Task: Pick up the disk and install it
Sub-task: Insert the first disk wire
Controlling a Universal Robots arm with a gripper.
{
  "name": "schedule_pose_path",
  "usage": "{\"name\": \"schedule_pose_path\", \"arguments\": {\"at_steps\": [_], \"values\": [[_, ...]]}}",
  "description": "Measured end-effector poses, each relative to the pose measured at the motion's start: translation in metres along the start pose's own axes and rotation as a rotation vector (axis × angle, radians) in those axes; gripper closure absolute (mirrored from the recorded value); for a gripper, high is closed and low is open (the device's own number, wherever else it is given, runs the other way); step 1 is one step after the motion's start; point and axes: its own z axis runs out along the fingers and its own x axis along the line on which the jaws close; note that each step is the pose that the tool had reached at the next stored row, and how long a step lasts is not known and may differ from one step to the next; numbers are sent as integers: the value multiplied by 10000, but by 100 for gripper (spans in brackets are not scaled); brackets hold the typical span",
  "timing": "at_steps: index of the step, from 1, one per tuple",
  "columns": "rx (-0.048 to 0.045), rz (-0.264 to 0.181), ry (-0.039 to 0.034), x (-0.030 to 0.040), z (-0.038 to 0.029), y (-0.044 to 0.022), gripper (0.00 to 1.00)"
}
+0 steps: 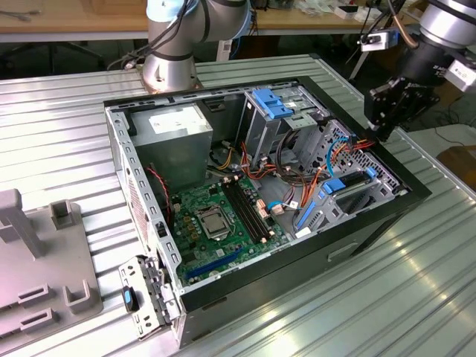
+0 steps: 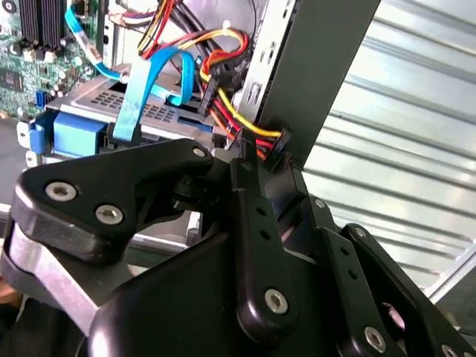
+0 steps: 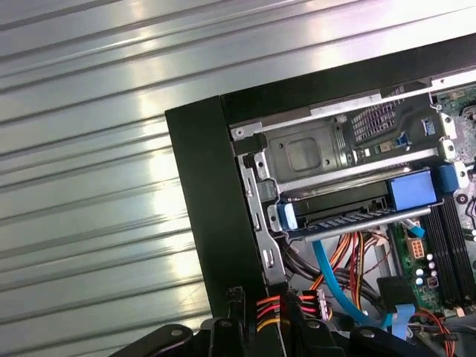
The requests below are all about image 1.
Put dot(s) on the grey metal drive cage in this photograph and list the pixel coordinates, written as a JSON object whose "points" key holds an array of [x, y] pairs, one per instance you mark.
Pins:
{"points": [[260, 130]]}

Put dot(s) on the black latch with blue button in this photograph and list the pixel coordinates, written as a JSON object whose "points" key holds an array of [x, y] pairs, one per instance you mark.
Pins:
{"points": [[128, 298]]}

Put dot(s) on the small white box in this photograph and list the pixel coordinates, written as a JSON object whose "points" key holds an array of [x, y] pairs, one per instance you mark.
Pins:
{"points": [[346, 14], [366, 15]]}

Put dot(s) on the grey parts rack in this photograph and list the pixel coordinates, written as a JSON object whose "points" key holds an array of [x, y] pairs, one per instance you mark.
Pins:
{"points": [[44, 260]]}

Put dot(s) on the silver CPU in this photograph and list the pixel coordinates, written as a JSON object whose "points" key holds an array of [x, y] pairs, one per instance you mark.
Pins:
{"points": [[212, 225]]}

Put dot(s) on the hard disk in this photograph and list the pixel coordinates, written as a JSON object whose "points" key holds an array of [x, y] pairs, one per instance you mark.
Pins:
{"points": [[334, 186]]}

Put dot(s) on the brown cardboard box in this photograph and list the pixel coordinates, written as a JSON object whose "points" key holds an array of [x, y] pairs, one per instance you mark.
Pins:
{"points": [[461, 163]]}

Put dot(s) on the silver slot retention bracket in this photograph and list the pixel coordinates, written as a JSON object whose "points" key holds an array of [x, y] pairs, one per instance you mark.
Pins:
{"points": [[132, 274]]}

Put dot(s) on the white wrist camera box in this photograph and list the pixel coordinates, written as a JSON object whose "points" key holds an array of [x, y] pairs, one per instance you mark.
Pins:
{"points": [[461, 74]]}

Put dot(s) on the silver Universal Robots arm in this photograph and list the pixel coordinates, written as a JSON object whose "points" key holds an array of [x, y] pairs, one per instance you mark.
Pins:
{"points": [[167, 70]]}

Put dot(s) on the grey power supply unit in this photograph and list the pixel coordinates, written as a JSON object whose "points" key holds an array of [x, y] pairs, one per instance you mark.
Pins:
{"points": [[171, 156]]}

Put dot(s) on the black RAM slot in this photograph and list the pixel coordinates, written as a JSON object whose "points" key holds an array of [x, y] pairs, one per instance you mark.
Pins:
{"points": [[242, 212], [251, 210]]}

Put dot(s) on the small grey wrist camera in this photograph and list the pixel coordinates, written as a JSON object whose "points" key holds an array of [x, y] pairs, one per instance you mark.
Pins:
{"points": [[373, 41]]}

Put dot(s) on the green motherboard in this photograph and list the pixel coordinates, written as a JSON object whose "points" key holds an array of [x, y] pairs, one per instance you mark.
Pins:
{"points": [[202, 247]]}

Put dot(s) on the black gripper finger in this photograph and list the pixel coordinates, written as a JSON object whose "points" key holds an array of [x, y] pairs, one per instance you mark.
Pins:
{"points": [[416, 102], [381, 106]]}

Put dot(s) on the wooden workbench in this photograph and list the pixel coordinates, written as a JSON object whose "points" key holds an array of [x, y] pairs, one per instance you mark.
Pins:
{"points": [[74, 18]]}

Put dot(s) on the blue expansion slot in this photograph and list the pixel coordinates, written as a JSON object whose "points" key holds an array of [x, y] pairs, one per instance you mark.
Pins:
{"points": [[213, 264]]}

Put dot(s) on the grey perforated disk bay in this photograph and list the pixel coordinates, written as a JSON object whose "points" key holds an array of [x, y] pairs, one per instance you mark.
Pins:
{"points": [[385, 189]]}

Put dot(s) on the black open PC case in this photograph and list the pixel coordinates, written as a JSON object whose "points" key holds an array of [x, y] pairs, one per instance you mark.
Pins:
{"points": [[297, 275]]}

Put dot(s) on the blue plastic drive bracket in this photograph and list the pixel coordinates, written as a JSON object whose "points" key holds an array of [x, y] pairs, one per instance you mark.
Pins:
{"points": [[271, 104]]}

